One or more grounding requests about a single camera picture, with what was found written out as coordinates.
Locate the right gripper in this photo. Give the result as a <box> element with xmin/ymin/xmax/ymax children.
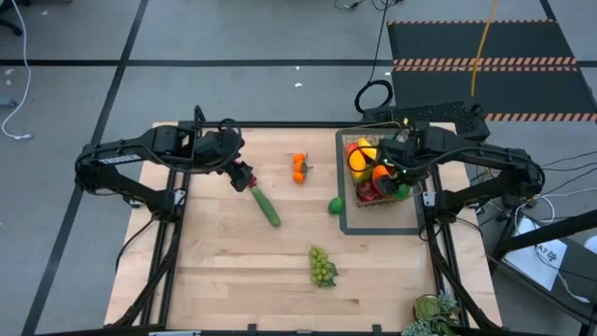
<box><xmin>375</xmin><ymin>124</ymin><xmax>437</xmax><ymax>197</ymax></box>

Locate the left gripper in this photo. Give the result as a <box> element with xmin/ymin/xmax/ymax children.
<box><xmin>212</xmin><ymin>128</ymin><xmax>257</xmax><ymax>193</ymax></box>

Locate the purple toy grape bunch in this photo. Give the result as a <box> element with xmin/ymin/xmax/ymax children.
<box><xmin>231</xmin><ymin>159</ymin><xmax>258</xmax><ymax>188</ymax></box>

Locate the red orange toy mango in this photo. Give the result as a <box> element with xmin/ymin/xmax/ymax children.
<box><xmin>371</xmin><ymin>163</ymin><xmax>392</xmax><ymax>184</ymax></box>

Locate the dark red toy apple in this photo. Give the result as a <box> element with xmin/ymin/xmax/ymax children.
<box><xmin>356</xmin><ymin>182</ymin><xmax>382</xmax><ymax>203</ymax></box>

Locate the brownish green toy pear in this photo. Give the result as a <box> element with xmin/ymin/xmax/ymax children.
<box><xmin>350</xmin><ymin>168</ymin><xmax>374</xmax><ymax>185</ymax></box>

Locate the yellow orange toy mango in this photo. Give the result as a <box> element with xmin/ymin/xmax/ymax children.
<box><xmin>347</xmin><ymin>148</ymin><xmax>368</xmax><ymax>174</ymax></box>

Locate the green toy cucumber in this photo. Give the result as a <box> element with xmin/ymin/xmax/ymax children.
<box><xmin>250</xmin><ymin>185</ymin><xmax>283</xmax><ymax>229</ymax></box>

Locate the yellow toy banana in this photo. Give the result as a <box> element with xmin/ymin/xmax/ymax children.
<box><xmin>357</xmin><ymin>136</ymin><xmax>379</xmax><ymax>162</ymax></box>

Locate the orange toy tangerine sprig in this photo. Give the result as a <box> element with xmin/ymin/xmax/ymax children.
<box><xmin>292</xmin><ymin>152</ymin><xmax>314</xmax><ymax>185</ymax></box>

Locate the green toy grape bunch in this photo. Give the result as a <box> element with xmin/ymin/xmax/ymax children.
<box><xmin>308</xmin><ymin>245</ymin><xmax>340</xmax><ymax>288</ymax></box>

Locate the grey black-bordered placemat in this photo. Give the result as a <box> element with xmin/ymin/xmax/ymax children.
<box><xmin>334</xmin><ymin>127</ymin><xmax>427</xmax><ymax>236</ymax></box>

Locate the black computer case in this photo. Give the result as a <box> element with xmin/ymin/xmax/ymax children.
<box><xmin>361</xmin><ymin>101</ymin><xmax>492</xmax><ymax>144</ymax></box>

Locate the potted succulent plant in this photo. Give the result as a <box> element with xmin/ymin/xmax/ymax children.
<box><xmin>400</xmin><ymin>291</ymin><xmax>464</xmax><ymax>336</ymax></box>

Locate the black hazard-striped floor mat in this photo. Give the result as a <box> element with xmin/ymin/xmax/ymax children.
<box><xmin>386</xmin><ymin>19</ymin><xmax>597</xmax><ymax>123</ymax></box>

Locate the white label sheet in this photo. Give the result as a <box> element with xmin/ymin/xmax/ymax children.
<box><xmin>503</xmin><ymin>237</ymin><xmax>568</xmax><ymax>291</ymax></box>

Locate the black side stand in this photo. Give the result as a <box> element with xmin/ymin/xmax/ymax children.
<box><xmin>489</xmin><ymin>208</ymin><xmax>597</xmax><ymax>328</ymax></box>

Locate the black chair base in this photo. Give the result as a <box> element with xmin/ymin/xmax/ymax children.
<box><xmin>0</xmin><ymin>0</ymin><xmax>24</xmax><ymax>37</ymax></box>

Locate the copper wire basket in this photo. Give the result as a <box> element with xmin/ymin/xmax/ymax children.
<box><xmin>341</xmin><ymin>121</ymin><xmax>423</xmax><ymax>209</ymax></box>

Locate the black aluminium table frame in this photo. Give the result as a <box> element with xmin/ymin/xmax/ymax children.
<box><xmin>111</xmin><ymin>105</ymin><xmax>504</xmax><ymax>336</ymax></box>

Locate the black hanging cable coil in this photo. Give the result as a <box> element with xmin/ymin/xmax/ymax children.
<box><xmin>354</xmin><ymin>0</ymin><xmax>395</xmax><ymax>115</ymax></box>

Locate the yellow hanging cable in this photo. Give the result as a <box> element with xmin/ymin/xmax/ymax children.
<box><xmin>469</xmin><ymin>0</ymin><xmax>499</xmax><ymax>98</ymax></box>

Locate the white floor cable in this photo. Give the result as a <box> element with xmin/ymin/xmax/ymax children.
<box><xmin>0</xmin><ymin>0</ymin><xmax>34</xmax><ymax>141</ymax></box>

